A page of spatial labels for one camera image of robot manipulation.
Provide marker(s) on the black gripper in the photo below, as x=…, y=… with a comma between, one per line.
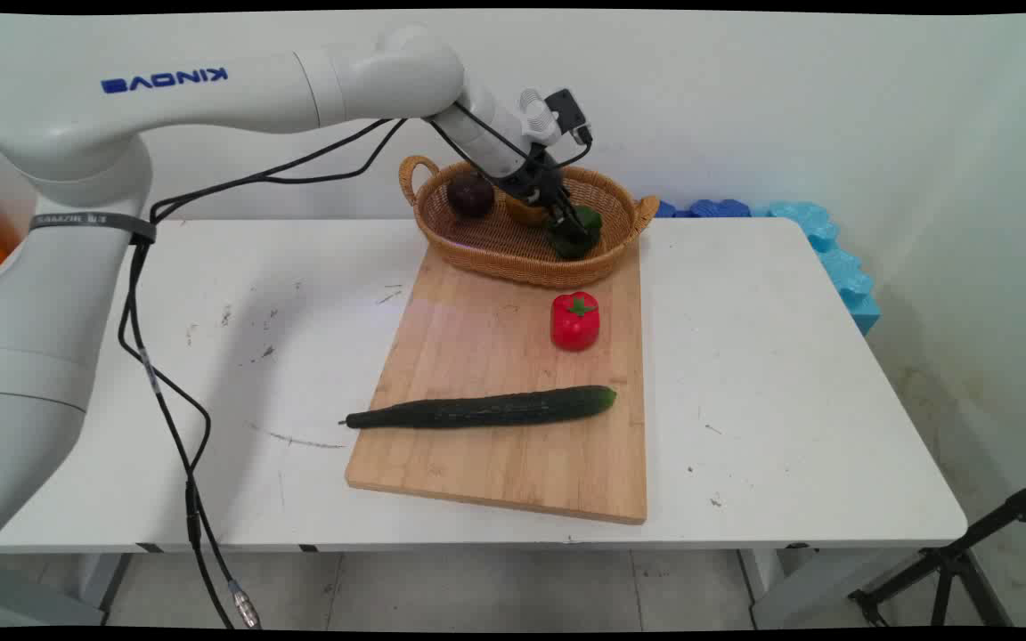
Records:
x=534, y=181

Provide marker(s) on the long dark green cucumber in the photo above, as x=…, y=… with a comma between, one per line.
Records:
x=486, y=411

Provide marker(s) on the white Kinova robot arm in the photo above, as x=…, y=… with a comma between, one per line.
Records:
x=59, y=294

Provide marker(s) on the green toy bell pepper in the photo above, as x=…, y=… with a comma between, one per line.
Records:
x=581, y=239

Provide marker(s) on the yellow-brown toy potato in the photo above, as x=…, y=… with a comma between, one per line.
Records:
x=526, y=214

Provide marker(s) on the woven wicker basket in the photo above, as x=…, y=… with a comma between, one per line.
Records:
x=513, y=251

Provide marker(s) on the dark purple toy fruit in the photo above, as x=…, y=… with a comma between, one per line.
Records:
x=470, y=196

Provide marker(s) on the red toy bell pepper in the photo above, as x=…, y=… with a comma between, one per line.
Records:
x=575, y=324

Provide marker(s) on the dark blue foam piece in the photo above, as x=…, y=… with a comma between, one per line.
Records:
x=709, y=208

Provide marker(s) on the wooden cutting board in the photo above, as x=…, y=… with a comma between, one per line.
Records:
x=495, y=463

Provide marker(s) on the light blue foam piece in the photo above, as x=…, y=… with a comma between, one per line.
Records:
x=842, y=267

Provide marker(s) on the white table leg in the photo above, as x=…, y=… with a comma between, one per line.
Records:
x=789, y=588

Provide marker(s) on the black tripod stand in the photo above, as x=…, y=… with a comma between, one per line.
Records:
x=954, y=559

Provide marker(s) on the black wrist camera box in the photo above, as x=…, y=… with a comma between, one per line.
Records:
x=570, y=114

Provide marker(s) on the white ribbed camera mount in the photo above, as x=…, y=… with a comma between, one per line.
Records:
x=538, y=114

